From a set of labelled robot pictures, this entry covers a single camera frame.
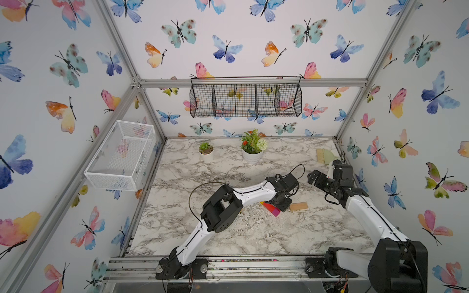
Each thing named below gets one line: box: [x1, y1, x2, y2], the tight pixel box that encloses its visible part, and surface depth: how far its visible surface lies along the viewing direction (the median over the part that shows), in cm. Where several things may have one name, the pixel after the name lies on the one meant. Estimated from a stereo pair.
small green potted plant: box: [197, 141, 215, 162], surface depth 106 cm
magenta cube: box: [271, 206, 281, 218], surface depth 90 cm
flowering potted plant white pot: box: [240, 128, 269, 165], surface depth 101 cm
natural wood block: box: [289, 202, 308, 211], surface depth 93 cm
